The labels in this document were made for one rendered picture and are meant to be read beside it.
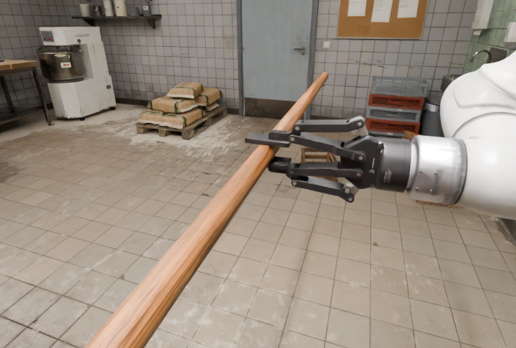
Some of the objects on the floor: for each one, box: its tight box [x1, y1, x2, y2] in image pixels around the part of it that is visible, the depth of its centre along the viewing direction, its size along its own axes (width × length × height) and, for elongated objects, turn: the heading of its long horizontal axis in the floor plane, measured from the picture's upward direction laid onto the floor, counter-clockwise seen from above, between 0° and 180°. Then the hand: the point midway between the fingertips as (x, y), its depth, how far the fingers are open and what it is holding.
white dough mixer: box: [35, 26, 116, 121], centre depth 472 cm, size 92×59×132 cm, turn 161°
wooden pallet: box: [135, 106, 227, 141], centre depth 453 cm, size 120×80×14 cm, turn 161°
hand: (268, 150), depth 49 cm, fingers closed on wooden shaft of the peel, 3 cm apart
